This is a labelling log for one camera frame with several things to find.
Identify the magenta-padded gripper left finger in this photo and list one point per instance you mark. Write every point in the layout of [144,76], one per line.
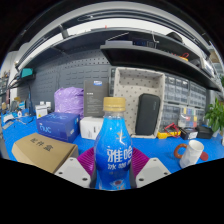
[71,171]

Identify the purple plastic bag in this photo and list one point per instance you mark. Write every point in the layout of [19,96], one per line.
[68,101]

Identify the brown cardboard box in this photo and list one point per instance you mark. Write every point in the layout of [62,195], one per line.
[41,151]

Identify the yellow multimeter with red leads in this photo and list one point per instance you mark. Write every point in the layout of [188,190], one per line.
[165,134]

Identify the flat black case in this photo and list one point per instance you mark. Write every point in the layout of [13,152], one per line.
[205,132]

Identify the flat black product box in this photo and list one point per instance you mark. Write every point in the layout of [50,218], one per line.
[95,100]

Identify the blue product box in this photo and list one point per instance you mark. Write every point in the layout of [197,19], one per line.
[58,126]

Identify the white perforated tray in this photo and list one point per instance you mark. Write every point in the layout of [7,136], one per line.
[128,90]

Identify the green potted plant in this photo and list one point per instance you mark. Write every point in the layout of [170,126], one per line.
[216,115]

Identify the dark wall shelf unit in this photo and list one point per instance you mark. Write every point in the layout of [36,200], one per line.
[140,55]

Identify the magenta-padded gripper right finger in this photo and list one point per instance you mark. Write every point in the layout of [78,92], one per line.
[153,170]

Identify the white metal shelf rack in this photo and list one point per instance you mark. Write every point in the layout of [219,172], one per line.
[218,66]

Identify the black box with white label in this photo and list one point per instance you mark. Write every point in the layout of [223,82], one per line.
[189,133]

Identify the small white labelled box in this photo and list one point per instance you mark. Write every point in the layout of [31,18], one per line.
[41,111]

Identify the white product box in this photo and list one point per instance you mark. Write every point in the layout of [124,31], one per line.
[90,128]

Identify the grey small-parts drawer cabinet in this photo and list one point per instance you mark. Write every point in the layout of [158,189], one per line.
[170,115]
[197,95]
[201,115]
[176,90]

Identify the blue drink bottle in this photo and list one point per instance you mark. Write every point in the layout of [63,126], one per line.
[113,150]

